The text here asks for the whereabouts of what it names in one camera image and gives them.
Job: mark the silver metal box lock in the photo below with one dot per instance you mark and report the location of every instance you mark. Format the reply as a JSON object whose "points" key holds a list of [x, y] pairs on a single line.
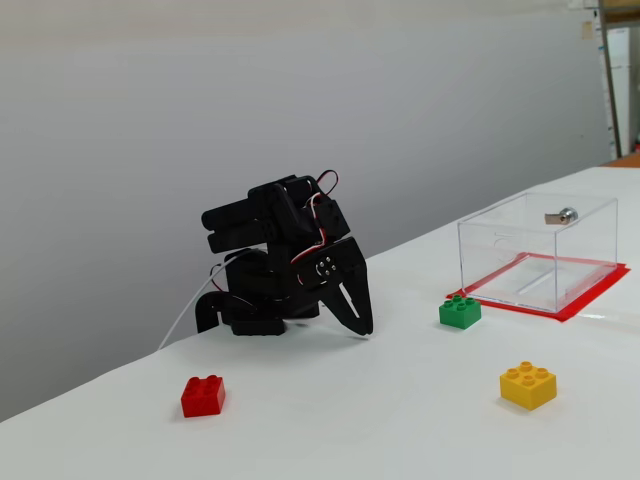
{"points": [[567, 216]]}

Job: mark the black table clamp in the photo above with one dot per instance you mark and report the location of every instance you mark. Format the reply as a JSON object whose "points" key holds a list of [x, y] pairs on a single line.
{"points": [[206, 310]]}

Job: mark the red lego brick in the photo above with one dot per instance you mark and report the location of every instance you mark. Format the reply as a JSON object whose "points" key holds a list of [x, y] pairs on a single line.
{"points": [[202, 397]]}

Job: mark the red tape square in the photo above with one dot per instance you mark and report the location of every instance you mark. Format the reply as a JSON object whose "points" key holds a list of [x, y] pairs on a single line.
{"points": [[567, 316]]}

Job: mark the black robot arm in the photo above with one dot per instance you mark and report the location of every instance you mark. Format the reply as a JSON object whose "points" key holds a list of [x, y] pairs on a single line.
{"points": [[260, 280]]}

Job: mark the white cabinet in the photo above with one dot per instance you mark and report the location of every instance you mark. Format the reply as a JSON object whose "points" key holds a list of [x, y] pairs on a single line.
{"points": [[620, 65]]}

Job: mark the green lego brick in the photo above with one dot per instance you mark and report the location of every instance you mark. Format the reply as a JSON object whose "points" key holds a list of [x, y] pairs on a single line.
{"points": [[460, 314]]}

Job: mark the brown wooden surface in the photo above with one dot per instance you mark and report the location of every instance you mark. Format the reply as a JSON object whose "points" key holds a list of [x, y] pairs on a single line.
{"points": [[627, 161]]}

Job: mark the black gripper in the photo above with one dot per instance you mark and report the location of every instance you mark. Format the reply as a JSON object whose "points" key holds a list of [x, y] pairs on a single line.
{"points": [[344, 270]]}

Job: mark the transparent plastic box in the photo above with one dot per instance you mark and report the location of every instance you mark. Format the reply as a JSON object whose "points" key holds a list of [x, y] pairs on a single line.
{"points": [[510, 235]]}

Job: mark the beige paper note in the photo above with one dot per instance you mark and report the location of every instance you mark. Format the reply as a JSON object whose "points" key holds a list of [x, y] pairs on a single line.
{"points": [[585, 31]]}

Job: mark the yellow lego brick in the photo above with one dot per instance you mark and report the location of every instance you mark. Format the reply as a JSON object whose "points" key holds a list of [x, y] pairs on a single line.
{"points": [[527, 387]]}

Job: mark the metal shelf post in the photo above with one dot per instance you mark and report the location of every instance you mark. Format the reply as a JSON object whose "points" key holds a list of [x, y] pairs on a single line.
{"points": [[611, 90]]}

